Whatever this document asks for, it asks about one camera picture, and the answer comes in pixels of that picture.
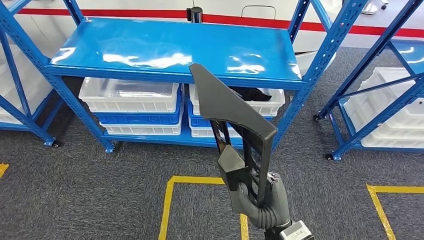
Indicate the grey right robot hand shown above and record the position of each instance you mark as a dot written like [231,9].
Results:
[278,205]

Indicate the black plastic plate frame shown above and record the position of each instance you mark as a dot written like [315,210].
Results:
[225,106]

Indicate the black plastic part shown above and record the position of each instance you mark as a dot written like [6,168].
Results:
[255,94]

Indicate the blue metal shelf rack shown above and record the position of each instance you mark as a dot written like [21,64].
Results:
[165,43]
[18,84]
[382,38]

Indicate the yellow floor tape square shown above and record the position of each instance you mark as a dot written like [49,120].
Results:
[2,169]
[195,180]
[397,189]

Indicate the white car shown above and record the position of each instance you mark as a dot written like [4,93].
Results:
[313,41]

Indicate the red barrier belt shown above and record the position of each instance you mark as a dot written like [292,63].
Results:
[265,23]
[116,13]

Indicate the white office chair base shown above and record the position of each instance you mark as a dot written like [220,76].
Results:
[374,6]

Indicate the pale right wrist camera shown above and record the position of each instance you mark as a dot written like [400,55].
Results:
[296,232]

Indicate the black stanchion post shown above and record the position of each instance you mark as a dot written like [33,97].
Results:
[194,15]

